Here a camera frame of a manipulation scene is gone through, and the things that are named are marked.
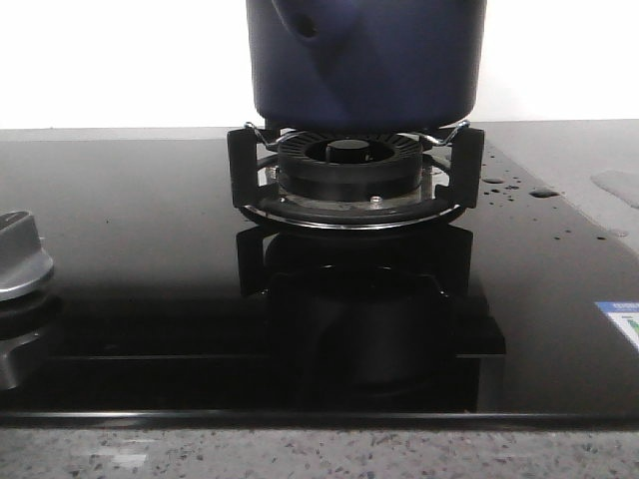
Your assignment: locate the silver stove control knob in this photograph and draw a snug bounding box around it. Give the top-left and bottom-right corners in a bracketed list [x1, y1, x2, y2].
[1, 211, 54, 301]

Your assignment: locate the blue white energy label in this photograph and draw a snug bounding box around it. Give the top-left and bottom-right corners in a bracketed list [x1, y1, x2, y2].
[594, 301, 639, 352]

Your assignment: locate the dark blue cooking pot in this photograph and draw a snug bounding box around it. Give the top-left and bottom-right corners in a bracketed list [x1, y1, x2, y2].
[246, 0, 487, 133]

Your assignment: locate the black round gas burner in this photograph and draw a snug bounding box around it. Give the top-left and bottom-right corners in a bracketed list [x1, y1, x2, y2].
[266, 132, 433, 209]

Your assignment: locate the black metal pot support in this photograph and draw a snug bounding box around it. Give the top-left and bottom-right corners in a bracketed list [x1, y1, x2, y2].
[227, 121, 485, 231]

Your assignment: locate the black glass gas stove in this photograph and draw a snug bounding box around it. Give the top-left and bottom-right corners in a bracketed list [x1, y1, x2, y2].
[1, 138, 638, 429]

